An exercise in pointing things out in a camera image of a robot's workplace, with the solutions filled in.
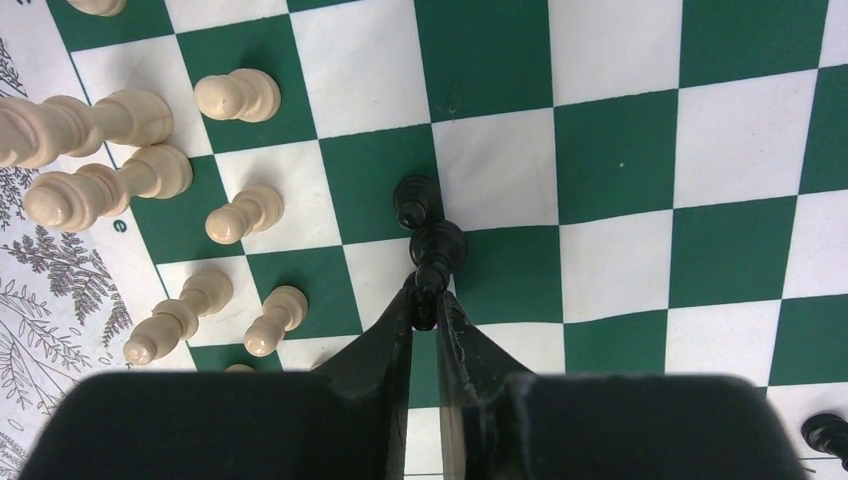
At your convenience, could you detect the black pawn h7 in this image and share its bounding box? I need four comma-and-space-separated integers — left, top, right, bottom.
801, 413, 847, 470

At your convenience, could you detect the white pawn c-file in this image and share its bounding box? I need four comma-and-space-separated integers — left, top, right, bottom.
68, 0, 127, 17

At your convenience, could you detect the white pawn e-file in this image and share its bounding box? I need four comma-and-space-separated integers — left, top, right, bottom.
205, 185, 284, 245

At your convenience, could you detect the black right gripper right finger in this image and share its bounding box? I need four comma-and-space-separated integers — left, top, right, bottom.
435, 292, 805, 479

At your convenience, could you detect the white pawn d-file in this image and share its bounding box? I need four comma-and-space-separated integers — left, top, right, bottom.
194, 68, 282, 123

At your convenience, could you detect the white bishop f-file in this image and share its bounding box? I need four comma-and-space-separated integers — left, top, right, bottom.
123, 269, 234, 366

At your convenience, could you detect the floral patterned tablecloth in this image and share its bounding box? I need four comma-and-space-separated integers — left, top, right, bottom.
0, 33, 200, 480

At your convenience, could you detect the white pawn f-file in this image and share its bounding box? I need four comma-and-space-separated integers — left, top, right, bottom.
243, 285, 308, 357

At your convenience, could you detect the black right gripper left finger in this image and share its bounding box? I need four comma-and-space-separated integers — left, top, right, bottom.
21, 288, 412, 479

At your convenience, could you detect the black bishop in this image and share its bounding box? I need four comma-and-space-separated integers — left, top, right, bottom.
409, 220, 468, 295

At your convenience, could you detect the green white chess board mat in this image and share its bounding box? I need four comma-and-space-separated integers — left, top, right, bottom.
1, 1, 847, 479

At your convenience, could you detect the white pawn g-file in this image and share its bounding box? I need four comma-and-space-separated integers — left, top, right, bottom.
225, 363, 255, 373

